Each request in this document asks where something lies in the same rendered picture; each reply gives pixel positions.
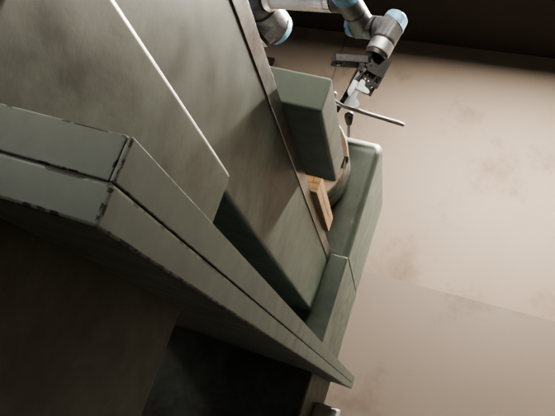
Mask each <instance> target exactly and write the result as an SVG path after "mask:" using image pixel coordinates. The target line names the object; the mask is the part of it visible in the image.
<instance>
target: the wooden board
mask: <svg viewBox="0 0 555 416"><path fill-rule="evenodd" d="M306 178H307V181H308V183H309V186H310V189H311V193H312V196H313V198H314V201H315V205H316V208H317V210H318V213H319V216H320V220H321V223H322V225H323V228H324V230H325V231H329V230H330V226H331V223H332V220H333V216H332V212H331V209H330V203H329V200H328V196H327V193H326V190H325V184H324V181H323V179H322V178H319V177H313V176H310V175H306Z"/></svg>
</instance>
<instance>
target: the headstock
mask: <svg viewBox="0 0 555 416"><path fill-rule="evenodd" d="M346 140H347V143H348V149H349V160H350V176H349V182H348V185H347V186H346V188H348V190H347V189H346V188H345V190H344V193H343V194H342V196H341V197H340V198H339V199H338V200H337V201H336V202H335V203H334V204H333V205H332V206H331V207H330V209H331V212H332V216H333V220H332V223H331V226H330V230H329V231H325V235H326V238H327V240H328V243H329V246H330V251H331V252H332V253H336V254H338V255H342V256H345V257H347V258H348V260H349V266H350V271H351V274H352V278H353V284H354V288H355V291H356V293H357V290H358V285H359V282H360V279H361V276H362V273H363V269H364V265H365V262H366V259H367V256H368V251H369V249H370V246H371V242H372V237H373V235H374V232H375V228H376V226H377V221H378V218H379V215H380V212H381V209H382V148H381V147H380V146H379V145H378V144H373V143H369V142H366V141H362V140H358V139H352V138H348V137H346ZM355 171H356V172H355ZM351 181H352V182H351ZM364 181H365V182H364ZM360 188H361V189H360ZM354 189H356V190H354ZM353 191H354V193H353ZM358 192H359V193H358ZM349 193H351V194H349ZM352 193H353V195H352ZM357 193H358V194H357ZM346 201H347V202H346ZM355 202H356V204H355ZM341 206H342V208H341ZM349 208H350V209H349ZM344 211H345V212H344ZM350 211H351V212H350ZM350 213H351V214H350ZM342 214H343V215H342ZM351 216H352V217H351ZM349 219H351V220H349ZM345 222H347V223H345ZM348 222H350V223H348ZM345 225H346V227H345ZM350 225H351V226H350ZM349 226H350V227H349ZM339 230H340V231H339ZM341 230H342V231H341Z"/></svg>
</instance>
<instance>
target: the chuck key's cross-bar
mask: <svg viewBox="0 0 555 416"><path fill-rule="evenodd" d="M335 104H336V105H338V106H340V107H342V108H344V109H346V110H350V111H354V112H357V113H360V114H363V115H365V116H371V117H373V118H376V119H378V120H382V121H386V122H389V123H392V124H395V125H399V126H404V125H405V123H403V122H400V121H395V120H393V119H390V118H386V117H384V116H379V115H376V114H373V113H371V112H368V111H363V110H360V109H358V108H354V107H351V106H347V105H345V104H343V103H341V102H339V101H337V100H336V99H335Z"/></svg>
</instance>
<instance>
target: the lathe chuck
mask: <svg viewBox="0 0 555 416"><path fill-rule="evenodd" d="M339 131H340V136H341V142H342V147H343V153H344V156H345V157H346V164H345V167H344V169H343V168H341V169H340V170H339V175H338V177H337V180H336V181H335V182H332V181H329V180H325V179H323V181H324V184H325V190H326V193H327V196H328V200H329V203H331V202H332V201H333V200H334V199H335V198H336V197H337V195H338V194H340V192H341V191H342V189H343V188H344V185H345V183H346V181H347V179H348V175H349V166H350V162H349V149H348V143H347V140H346V137H345V134H344V132H343V130H342V129H341V127H340V126H339Z"/></svg>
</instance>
